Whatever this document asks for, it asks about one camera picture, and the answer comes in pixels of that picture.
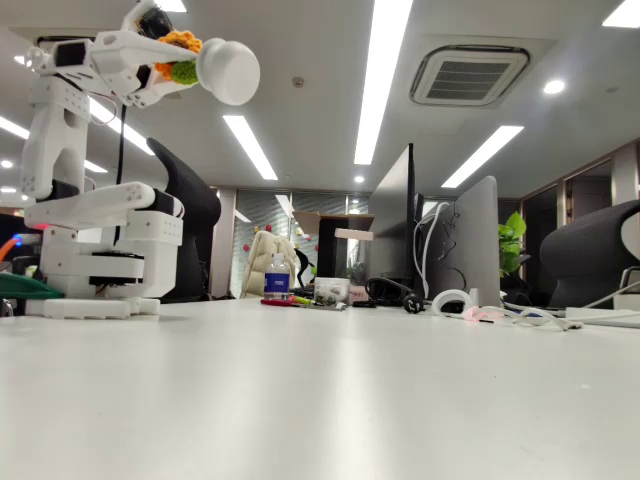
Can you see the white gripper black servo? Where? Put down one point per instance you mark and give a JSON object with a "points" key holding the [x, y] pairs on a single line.
{"points": [[116, 63]]}

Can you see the crochet sunflower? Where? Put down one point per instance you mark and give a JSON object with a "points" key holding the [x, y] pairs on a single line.
{"points": [[230, 70]]}

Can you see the white five-joint robot arm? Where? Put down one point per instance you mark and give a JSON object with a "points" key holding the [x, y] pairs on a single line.
{"points": [[50, 145]]}

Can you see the long ceiling light strip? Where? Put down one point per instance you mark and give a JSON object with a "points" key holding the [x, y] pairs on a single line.
{"points": [[250, 147], [482, 156], [382, 75]]}

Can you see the round ceiling smoke detector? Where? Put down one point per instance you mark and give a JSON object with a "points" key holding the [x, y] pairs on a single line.
{"points": [[298, 82]]}

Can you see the black office chair tall back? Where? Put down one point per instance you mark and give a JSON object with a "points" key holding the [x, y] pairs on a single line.
{"points": [[197, 215]]}

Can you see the beige puffer jacket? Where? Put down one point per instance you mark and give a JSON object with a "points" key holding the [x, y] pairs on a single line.
{"points": [[260, 260]]}

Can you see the clear water bottle blue label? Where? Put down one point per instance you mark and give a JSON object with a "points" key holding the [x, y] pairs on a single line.
{"points": [[276, 282]]}

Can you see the green flat object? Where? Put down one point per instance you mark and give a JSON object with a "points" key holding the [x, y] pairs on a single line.
{"points": [[25, 289]]}

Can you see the red pen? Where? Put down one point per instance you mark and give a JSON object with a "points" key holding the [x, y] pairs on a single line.
{"points": [[277, 302]]}

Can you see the green highlighter pen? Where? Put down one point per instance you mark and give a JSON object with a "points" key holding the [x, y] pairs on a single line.
{"points": [[304, 300]]}

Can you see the clear plastic container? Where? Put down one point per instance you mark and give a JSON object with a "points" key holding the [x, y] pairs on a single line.
{"points": [[331, 291]]}

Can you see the thin black-edged monitor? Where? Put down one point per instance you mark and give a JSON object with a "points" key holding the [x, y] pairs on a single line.
{"points": [[392, 225]]}

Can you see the small pink box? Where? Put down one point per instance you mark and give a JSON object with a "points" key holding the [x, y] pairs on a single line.
{"points": [[359, 294]]}

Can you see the square ceiling air vent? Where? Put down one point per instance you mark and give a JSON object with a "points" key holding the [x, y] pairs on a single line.
{"points": [[467, 75]]}

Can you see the grey monitor back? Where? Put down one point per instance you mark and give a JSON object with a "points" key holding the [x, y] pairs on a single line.
{"points": [[475, 240]]}

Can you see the green leafy plant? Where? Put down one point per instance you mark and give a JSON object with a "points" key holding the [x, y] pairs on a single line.
{"points": [[511, 245]]}

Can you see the pink translucent object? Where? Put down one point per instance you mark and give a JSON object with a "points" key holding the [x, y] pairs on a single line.
{"points": [[482, 314]]}

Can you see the black mesh office chair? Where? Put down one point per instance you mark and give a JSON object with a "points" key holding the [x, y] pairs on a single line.
{"points": [[585, 260]]}

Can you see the white power strip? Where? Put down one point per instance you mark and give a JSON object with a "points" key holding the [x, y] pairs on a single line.
{"points": [[605, 316]]}

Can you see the gripper-mounted camera on white bracket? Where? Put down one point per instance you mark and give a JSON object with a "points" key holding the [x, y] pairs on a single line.
{"points": [[150, 20]]}

